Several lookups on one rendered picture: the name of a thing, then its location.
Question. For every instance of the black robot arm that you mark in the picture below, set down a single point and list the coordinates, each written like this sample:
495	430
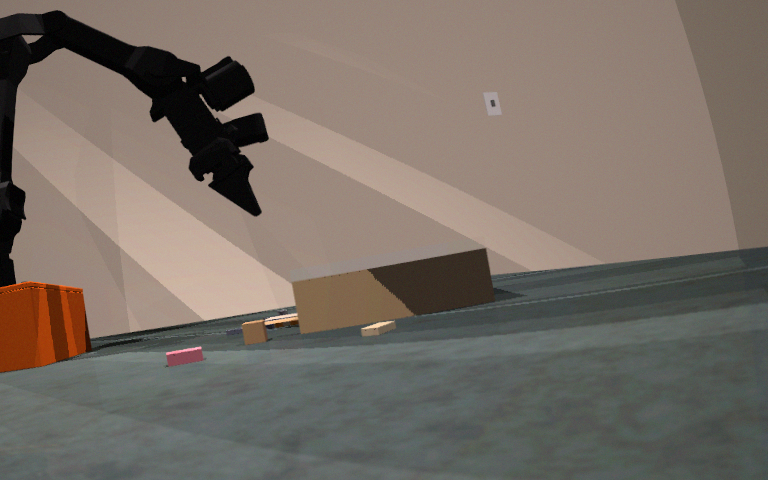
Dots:
155	72

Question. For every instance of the peach strip with orange dots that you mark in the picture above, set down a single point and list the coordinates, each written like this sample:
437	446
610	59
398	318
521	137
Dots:
283	322

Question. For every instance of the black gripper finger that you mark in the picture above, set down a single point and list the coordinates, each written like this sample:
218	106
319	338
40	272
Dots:
232	185
248	168

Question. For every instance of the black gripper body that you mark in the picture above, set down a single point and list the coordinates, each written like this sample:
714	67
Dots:
210	152

